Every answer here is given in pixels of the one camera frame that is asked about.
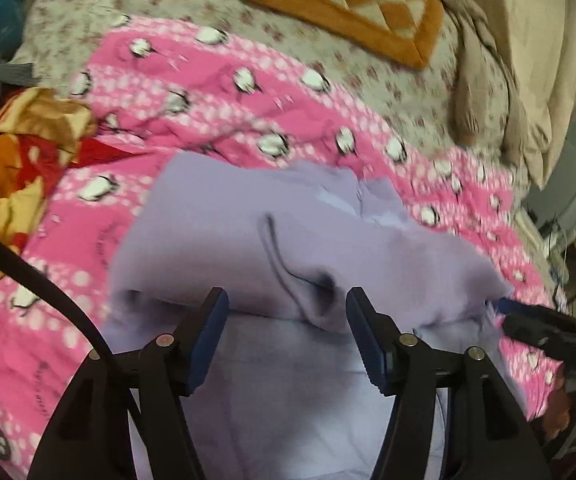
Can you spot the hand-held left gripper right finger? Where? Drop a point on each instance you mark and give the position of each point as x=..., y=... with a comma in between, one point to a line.
x=368, y=340

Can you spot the floral bed sheet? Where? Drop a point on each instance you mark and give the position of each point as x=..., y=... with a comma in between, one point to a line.
x=118, y=0

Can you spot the lavender padded jacket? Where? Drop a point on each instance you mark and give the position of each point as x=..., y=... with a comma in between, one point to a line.
x=218, y=240

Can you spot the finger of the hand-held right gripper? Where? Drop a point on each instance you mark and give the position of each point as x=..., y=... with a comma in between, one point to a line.
x=543, y=327

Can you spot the orange checkered mat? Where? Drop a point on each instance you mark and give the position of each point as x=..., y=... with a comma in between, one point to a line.
x=348, y=5

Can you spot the blue plastic bag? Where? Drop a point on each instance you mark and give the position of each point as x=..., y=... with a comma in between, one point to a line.
x=3, y=20

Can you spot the pink penguin print blanket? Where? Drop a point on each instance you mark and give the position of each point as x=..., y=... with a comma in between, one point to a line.
x=218, y=110

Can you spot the beige quilted cloth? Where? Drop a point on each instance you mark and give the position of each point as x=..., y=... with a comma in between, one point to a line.
x=538, y=35

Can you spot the beige garment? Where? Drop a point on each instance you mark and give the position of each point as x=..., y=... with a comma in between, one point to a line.
x=473, y=85

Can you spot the orange cartoon print blanket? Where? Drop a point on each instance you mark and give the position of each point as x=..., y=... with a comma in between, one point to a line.
x=13, y=170

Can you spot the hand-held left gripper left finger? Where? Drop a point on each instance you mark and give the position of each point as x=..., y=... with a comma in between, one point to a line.
x=208, y=340

